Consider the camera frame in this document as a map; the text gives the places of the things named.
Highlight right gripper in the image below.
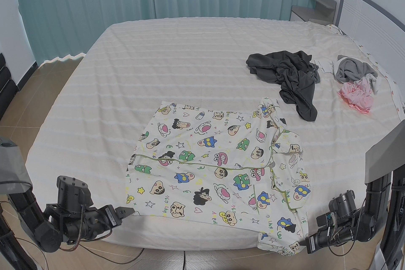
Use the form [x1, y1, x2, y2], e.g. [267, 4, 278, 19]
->
[297, 227, 338, 254]

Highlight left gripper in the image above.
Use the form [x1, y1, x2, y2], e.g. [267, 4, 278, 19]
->
[88, 205, 136, 231]

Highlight white printed pyjama top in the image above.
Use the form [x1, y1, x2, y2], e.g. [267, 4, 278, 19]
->
[125, 97, 313, 256]

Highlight bed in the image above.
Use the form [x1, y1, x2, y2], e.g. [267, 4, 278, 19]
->
[24, 0, 405, 252]

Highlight pink garment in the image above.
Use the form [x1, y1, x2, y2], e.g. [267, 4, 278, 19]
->
[339, 79, 374, 114]

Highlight black garment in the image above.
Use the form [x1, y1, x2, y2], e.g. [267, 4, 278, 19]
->
[246, 50, 321, 121]

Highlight black chest of drawers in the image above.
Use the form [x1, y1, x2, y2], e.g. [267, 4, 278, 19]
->
[0, 53, 19, 119]

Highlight grey garment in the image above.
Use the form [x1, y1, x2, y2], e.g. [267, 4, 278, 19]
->
[335, 55, 380, 93]

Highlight grey bedside table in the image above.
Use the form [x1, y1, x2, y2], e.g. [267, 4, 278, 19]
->
[290, 0, 337, 26]

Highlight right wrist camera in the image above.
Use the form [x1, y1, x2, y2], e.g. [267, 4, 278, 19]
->
[316, 212, 333, 227]

